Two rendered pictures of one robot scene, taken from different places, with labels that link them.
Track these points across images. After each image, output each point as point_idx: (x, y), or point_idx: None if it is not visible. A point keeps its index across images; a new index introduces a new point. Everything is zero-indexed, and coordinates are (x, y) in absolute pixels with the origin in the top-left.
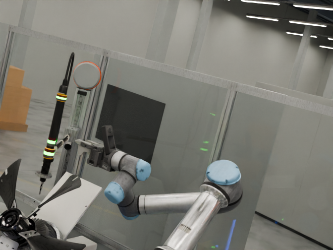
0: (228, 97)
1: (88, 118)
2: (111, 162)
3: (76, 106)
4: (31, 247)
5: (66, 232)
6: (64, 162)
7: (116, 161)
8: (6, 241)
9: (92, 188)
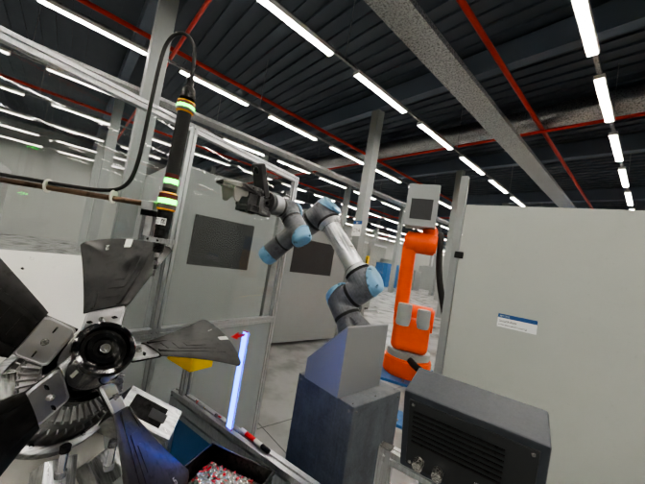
0: (191, 139)
1: None
2: (278, 205)
3: None
4: (189, 356)
5: None
6: None
7: (283, 205)
8: (108, 391)
9: (69, 260)
